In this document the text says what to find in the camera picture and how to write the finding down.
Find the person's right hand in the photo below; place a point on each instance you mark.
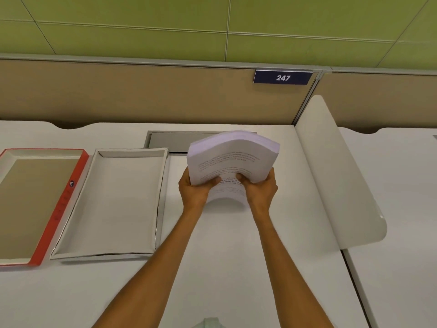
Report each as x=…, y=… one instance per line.
x=261, y=196

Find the red-edged box lid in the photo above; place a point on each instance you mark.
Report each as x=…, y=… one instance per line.
x=36, y=204

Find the white desk side divider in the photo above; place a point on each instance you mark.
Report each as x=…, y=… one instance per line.
x=336, y=174

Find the person's left hand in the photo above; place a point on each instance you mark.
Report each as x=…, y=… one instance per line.
x=193, y=194

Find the person's right thumb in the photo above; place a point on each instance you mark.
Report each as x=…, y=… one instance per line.
x=241, y=178

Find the dark blue number sign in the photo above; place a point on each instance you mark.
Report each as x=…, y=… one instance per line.
x=283, y=77

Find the person's right forearm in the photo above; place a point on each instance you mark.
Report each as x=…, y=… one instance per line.
x=290, y=269

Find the stack of printed paper sheets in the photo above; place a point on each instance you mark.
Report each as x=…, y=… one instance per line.
x=232, y=160

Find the person's left forearm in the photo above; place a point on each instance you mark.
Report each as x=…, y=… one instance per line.
x=150, y=269

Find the white cardboard box tray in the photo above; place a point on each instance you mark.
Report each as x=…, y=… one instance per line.
x=112, y=203

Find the beige desk partition panel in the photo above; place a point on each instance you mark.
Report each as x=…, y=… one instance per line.
x=379, y=99
x=150, y=93

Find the person's left thumb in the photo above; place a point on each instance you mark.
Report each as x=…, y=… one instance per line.
x=214, y=181

